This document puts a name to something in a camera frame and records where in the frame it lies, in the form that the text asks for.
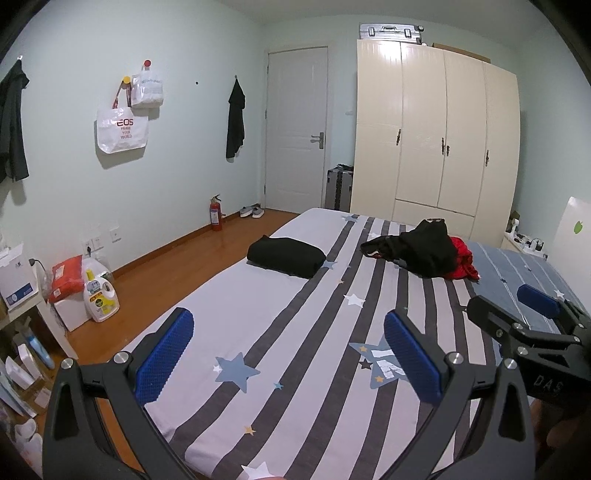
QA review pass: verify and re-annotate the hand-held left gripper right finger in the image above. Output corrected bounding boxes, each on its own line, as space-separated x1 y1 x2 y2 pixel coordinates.
379 309 536 480

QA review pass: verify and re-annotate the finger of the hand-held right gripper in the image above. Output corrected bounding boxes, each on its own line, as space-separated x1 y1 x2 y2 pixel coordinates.
466 294 544 352
516 284 591 341

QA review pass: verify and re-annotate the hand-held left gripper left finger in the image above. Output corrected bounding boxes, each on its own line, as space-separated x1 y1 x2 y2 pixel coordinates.
41 307 199 480

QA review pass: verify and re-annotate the black shirt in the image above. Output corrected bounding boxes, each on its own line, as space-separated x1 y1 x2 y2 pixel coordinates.
247 235 327 279

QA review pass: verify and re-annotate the pile of black clothes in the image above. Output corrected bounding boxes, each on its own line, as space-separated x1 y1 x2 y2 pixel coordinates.
360 219 458 278

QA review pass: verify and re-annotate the red garment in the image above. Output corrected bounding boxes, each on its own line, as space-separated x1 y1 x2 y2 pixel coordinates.
445 236 481 282

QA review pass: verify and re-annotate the white headboard with apple stickers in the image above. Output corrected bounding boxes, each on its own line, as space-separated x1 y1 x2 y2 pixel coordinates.
551 196 591 273

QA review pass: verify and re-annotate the white nightstand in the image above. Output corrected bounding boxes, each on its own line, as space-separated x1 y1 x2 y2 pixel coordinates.
501 231 550 261

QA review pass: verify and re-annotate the white detergent bottle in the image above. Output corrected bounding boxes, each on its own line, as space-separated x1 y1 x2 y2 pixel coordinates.
83 270 121 323

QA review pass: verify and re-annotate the white box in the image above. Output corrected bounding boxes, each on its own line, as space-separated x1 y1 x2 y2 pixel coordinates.
54 295 93 332

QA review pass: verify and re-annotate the striped star print bed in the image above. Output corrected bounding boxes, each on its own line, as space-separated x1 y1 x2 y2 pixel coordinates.
117 207 591 480

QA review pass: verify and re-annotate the red packet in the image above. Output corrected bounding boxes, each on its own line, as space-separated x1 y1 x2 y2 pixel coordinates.
48 257 90 304

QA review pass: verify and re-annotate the blue tube bottle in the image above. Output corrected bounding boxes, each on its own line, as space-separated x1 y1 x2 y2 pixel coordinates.
25 335 56 369

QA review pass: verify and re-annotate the white side table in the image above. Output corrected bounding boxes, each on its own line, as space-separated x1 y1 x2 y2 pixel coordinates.
0 293 79 365

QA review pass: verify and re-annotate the red fire extinguisher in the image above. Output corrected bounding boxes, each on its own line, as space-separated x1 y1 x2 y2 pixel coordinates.
209 194 225 232

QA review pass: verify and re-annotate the white slipper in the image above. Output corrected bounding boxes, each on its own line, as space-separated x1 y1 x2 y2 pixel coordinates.
14 418 44 467

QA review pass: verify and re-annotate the white carton with blue label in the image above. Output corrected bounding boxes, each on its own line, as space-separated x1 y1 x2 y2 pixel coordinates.
0 244 40 310

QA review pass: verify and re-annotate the dark ribbed suitcase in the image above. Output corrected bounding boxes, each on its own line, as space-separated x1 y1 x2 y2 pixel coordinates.
324 164 355 212

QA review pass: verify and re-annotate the cream wardrobe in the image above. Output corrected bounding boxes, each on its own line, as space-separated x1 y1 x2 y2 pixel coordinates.
349 39 522 250

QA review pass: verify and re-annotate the white tote bag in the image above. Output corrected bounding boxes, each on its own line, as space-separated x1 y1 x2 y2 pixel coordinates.
96 85 149 154

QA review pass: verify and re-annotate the black hanging garment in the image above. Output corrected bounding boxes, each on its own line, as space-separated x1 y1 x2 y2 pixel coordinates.
225 76 246 161

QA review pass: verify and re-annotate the white door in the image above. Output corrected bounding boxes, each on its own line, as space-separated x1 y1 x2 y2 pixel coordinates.
264 45 329 215

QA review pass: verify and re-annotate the flat cardboard box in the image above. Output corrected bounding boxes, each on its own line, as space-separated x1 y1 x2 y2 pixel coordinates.
431 42 491 64

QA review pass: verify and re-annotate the dark grey hanging garment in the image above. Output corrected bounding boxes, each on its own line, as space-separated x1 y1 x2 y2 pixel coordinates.
0 59 31 184

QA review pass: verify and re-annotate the silver suitcase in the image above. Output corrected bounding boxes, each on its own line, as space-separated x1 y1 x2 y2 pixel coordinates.
359 22 426 45

